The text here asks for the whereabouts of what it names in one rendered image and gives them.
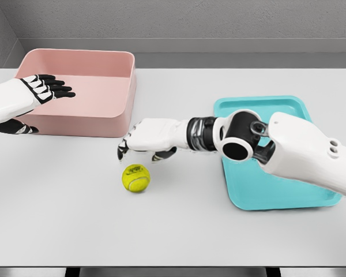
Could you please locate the yellow-green tennis ball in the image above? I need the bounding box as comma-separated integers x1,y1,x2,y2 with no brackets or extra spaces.
121,163,151,193

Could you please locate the blue rectangular tray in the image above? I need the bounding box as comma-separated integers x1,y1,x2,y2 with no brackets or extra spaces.
213,95,343,211

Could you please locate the pink rectangular basket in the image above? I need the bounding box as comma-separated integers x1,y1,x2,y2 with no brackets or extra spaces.
13,48,137,139

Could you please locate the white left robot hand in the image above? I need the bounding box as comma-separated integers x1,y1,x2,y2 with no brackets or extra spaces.
0,74,77,136

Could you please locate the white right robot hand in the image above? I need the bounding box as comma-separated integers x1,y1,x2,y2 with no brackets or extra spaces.
116,118,182,162

